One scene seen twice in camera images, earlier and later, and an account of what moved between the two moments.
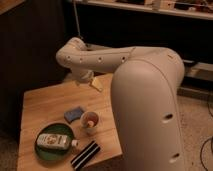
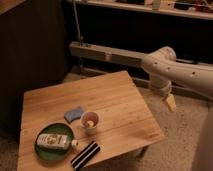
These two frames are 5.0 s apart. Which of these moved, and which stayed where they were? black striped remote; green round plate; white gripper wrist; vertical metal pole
Moved: white gripper wrist
Stayed: black striped remote; green round plate; vertical metal pole
